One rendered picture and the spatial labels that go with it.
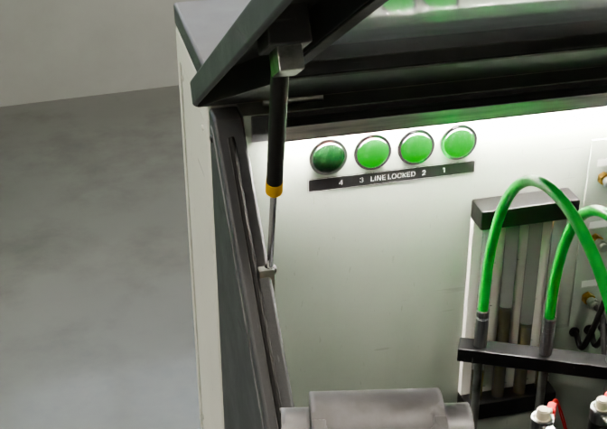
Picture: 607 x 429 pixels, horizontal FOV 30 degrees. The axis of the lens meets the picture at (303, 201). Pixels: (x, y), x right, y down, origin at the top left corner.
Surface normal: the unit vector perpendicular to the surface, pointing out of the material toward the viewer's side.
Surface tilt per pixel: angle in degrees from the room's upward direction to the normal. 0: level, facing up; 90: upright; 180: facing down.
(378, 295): 90
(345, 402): 0
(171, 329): 0
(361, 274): 90
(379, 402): 6
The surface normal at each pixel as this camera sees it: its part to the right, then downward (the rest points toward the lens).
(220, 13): 0.00, -0.88
